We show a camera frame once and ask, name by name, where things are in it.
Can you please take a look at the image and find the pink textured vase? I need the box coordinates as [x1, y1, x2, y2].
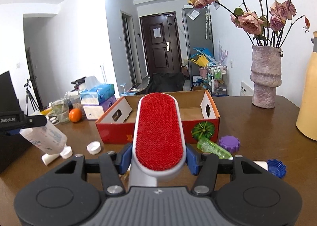
[250, 45, 282, 109]

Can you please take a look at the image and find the dried pink rose bouquet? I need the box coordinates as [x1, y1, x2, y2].
[188, 0, 310, 49]

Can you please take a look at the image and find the white tube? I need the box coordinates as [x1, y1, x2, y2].
[41, 154, 60, 166]

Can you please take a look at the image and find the black folding chair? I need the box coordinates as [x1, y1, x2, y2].
[144, 72, 185, 94]

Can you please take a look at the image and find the cream yellow thermos jug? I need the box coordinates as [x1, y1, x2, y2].
[296, 31, 317, 141]

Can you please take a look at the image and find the blue gear-shaped lid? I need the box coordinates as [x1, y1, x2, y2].
[267, 159, 287, 179]

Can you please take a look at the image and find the red and white lint brush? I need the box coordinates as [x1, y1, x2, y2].
[129, 93, 186, 187]

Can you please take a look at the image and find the clear glass with straw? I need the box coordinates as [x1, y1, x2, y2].
[52, 99, 69, 124]

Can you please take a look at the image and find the grey refrigerator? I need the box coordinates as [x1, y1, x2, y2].
[182, 5, 214, 83]

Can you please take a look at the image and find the dark brown entrance door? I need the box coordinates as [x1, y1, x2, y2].
[140, 11, 182, 77]

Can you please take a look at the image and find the camera tripod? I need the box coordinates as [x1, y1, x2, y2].
[24, 79, 40, 114]

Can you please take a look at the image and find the blue tissue pack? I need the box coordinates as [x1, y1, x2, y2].
[79, 84, 115, 105]

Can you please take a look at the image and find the white plastic bottle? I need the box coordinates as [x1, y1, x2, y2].
[19, 120, 67, 155]

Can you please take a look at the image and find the clear food container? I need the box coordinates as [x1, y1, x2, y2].
[67, 90, 83, 110]

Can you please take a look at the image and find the orange cardboard box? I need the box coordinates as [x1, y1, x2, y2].
[96, 90, 220, 144]

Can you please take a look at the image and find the purple gear-shaped lid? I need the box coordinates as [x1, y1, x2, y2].
[219, 135, 240, 154]

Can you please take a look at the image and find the metal wire storage cart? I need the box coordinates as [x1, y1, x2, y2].
[207, 63, 228, 96]

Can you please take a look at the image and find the purple tissue pack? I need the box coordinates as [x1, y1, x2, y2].
[83, 96, 116, 120]

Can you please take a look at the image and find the yellow watering can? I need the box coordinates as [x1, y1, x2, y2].
[189, 54, 210, 68]

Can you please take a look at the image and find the large white bottle cap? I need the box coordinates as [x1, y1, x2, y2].
[87, 141, 102, 155]

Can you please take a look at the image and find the orange fruit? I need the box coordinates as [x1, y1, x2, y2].
[68, 108, 83, 123]

